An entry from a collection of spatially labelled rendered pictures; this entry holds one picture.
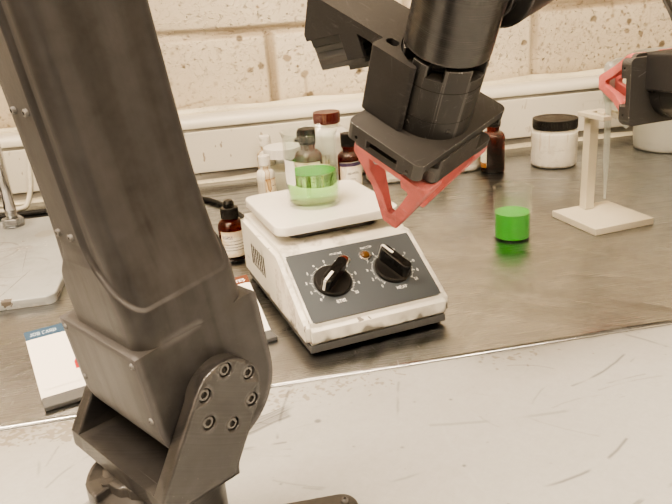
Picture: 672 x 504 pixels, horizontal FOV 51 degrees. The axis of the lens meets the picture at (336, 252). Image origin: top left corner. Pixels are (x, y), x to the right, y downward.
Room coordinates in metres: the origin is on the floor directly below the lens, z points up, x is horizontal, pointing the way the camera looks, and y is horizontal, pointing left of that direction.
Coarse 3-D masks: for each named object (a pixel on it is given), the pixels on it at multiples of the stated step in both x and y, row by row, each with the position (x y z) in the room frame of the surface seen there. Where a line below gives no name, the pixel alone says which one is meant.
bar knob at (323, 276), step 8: (336, 264) 0.54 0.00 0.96; (344, 264) 0.54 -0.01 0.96; (320, 272) 0.55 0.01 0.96; (328, 272) 0.53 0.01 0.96; (336, 272) 0.53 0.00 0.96; (344, 272) 0.55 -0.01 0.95; (320, 280) 0.54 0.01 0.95; (328, 280) 0.52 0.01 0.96; (336, 280) 0.54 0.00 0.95; (344, 280) 0.54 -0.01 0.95; (320, 288) 0.53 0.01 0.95; (328, 288) 0.53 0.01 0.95; (336, 288) 0.53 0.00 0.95; (344, 288) 0.53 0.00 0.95; (336, 296) 0.53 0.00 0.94
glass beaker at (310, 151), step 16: (288, 128) 0.63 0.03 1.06; (304, 128) 0.67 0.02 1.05; (320, 128) 0.67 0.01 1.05; (336, 128) 0.65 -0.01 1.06; (288, 144) 0.63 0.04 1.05; (304, 144) 0.62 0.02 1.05; (320, 144) 0.62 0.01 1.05; (336, 144) 0.64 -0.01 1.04; (288, 160) 0.63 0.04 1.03; (304, 160) 0.62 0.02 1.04; (320, 160) 0.62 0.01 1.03; (336, 160) 0.64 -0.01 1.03; (288, 176) 0.63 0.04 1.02; (304, 176) 0.62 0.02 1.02; (320, 176) 0.62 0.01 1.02; (336, 176) 0.64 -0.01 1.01; (288, 192) 0.64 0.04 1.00; (304, 192) 0.62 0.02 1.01; (320, 192) 0.62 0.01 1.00; (336, 192) 0.63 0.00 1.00; (304, 208) 0.62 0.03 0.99; (320, 208) 0.62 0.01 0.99
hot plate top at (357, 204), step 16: (272, 192) 0.69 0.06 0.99; (352, 192) 0.67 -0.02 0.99; (368, 192) 0.67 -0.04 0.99; (256, 208) 0.64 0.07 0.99; (272, 208) 0.64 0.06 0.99; (288, 208) 0.63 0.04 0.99; (336, 208) 0.62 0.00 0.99; (352, 208) 0.62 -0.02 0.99; (368, 208) 0.61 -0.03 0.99; (272, 224) 0.59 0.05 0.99; (288, 224) 0.59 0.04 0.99; (304, 224) 0.58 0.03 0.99; (320, 224) 0.59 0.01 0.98; (336, 224) 0.59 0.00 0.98
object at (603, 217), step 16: (592, 112) 0.79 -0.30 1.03; (592, 128) 0.80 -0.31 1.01; (592, 144) 0.80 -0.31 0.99; (592, 160) 0.80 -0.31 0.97; (592, 176) 0.80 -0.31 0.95; (592, 192) 0.80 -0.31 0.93; (576, 208) 0.81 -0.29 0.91; (592, 208) 0.80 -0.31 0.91; (608, 208) 0.80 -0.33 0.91; (624, 208) 0.79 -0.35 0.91; (576, 224) 0.76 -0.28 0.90; (592, 224) 0.75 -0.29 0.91; (608, 224) 0.74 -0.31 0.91; (624, 224) 0.74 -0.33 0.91; (640, 224) 0.75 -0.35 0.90
